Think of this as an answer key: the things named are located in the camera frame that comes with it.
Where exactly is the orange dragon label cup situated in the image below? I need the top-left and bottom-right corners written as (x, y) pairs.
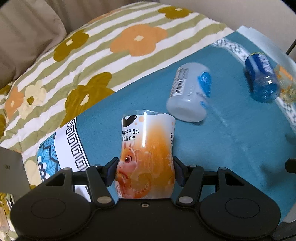
top-left (115, 110), bottom-right (176, 199)

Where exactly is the white blue label cup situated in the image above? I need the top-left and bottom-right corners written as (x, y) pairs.
top-left (166, 62), bottom-right (212, 123)

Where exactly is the blue transparent plastic cup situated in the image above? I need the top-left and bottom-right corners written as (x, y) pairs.
top-left (245, 52), bottom-right (280, 103)

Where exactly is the clear yellow label cup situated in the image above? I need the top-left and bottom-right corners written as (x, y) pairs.
top-left (274, 64), bottom-right (296, 103)

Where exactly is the teal patterned table cloth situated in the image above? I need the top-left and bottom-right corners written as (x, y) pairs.
top-left (36, 31), bottom-right (296, 224)

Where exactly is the grey laptop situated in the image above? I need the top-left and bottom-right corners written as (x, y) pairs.
top-left (0, 147), bottom-right (31, 201)

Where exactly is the beige pillow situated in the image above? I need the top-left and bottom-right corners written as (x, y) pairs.
top-left (1, 1), bottom-right (67, 87)

